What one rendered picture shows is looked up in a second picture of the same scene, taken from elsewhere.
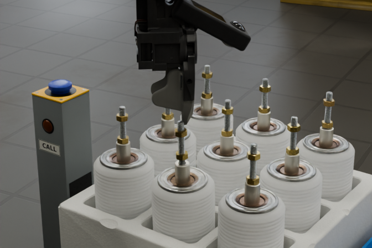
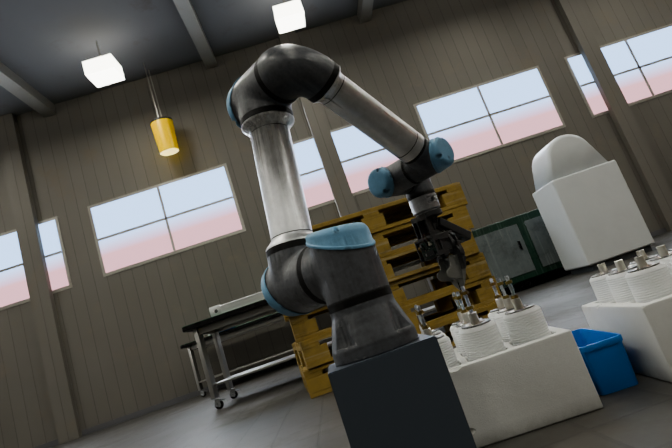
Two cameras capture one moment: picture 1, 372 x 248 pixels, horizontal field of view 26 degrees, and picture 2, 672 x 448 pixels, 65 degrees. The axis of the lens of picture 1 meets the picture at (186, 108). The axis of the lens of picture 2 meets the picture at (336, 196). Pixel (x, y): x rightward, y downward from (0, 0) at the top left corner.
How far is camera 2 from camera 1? 103 cm
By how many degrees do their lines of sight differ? 47
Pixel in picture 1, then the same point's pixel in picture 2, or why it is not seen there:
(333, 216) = not seen: hidden behind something
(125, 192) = (448, 351)
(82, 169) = not seen: hidden behind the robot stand
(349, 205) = not seen: hidden behind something
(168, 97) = (453, 271)
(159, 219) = (481, 347)
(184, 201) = (491, 325)
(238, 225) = (529, 315)
